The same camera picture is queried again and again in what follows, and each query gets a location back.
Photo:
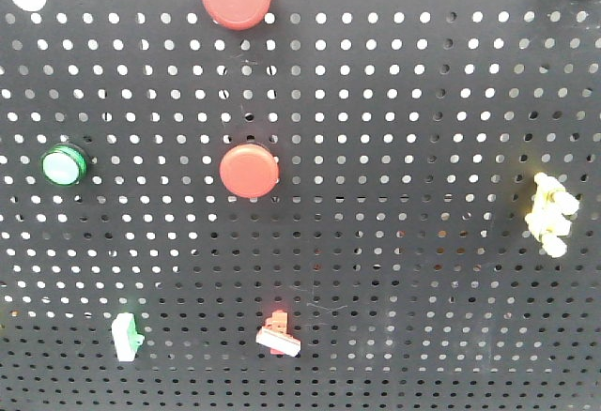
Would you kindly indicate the red toggle switch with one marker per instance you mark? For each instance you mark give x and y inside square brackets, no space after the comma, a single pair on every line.
[274,335]

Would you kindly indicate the green white toggle switch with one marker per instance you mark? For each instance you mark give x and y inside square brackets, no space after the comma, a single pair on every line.
[127,340]

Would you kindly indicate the green illuminated push button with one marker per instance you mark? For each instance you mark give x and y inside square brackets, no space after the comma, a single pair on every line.
[64,164]

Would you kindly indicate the black perforated pegboard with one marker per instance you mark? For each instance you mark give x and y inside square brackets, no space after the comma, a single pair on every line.
[407,134]

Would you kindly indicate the lower red push button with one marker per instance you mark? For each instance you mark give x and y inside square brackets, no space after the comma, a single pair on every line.
[249,171]

